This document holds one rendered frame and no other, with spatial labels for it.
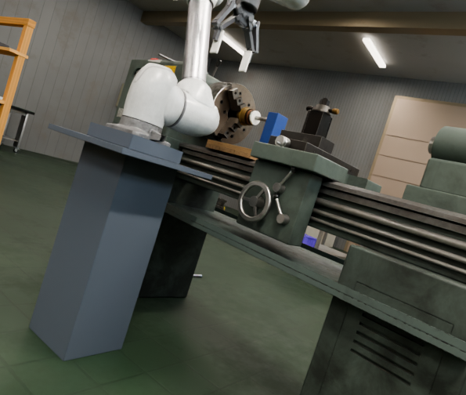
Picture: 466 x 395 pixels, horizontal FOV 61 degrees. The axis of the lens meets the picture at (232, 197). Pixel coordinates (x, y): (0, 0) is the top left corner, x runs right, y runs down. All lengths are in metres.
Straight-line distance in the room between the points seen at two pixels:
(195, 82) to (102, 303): 0.90
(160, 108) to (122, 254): 0.54
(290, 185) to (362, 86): 8.59
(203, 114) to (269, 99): 9.35
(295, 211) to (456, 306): 0.55
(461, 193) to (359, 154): 8.10
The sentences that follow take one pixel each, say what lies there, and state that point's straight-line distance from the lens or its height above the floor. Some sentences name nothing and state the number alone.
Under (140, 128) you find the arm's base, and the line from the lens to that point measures 1.45.
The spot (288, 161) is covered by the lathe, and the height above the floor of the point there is 0.88.
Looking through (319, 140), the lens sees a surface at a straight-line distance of 1.57.
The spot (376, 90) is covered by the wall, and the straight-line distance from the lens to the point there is 9.81.
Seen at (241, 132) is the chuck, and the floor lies 1.01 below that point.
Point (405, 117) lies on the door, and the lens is 9.37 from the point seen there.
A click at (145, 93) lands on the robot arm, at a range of 1.46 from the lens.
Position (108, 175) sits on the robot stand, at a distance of 1.41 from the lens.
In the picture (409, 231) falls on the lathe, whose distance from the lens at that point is 1.32.
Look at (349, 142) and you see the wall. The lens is 9.59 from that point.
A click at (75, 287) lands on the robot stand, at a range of 1.49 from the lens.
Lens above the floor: 0.76
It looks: 3 degrees down
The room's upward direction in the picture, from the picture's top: 18 degrees clockwise
